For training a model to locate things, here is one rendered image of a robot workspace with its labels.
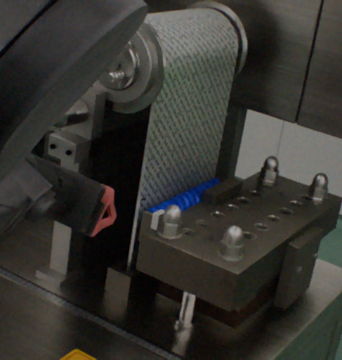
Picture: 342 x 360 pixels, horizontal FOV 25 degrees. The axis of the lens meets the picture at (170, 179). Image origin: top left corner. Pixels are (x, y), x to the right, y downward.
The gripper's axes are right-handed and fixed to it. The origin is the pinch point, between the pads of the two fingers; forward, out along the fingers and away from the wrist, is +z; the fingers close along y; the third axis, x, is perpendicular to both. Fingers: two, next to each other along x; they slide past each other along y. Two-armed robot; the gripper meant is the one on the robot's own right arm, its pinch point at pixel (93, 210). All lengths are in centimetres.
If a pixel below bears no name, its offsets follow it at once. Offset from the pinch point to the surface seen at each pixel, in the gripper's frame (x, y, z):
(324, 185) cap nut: 20.2, 18.1, 35.8
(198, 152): 15.9, 0.8, 21.1
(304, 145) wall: 77, -69, 274
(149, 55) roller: 22.5, -0.6, -2.9
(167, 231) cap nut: 1.6, 7.9, 7.7
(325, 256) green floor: 28, -33, 257
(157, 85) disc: 19.5, 1.0, 0.0
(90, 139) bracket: 9.2, -6.6, 1.8
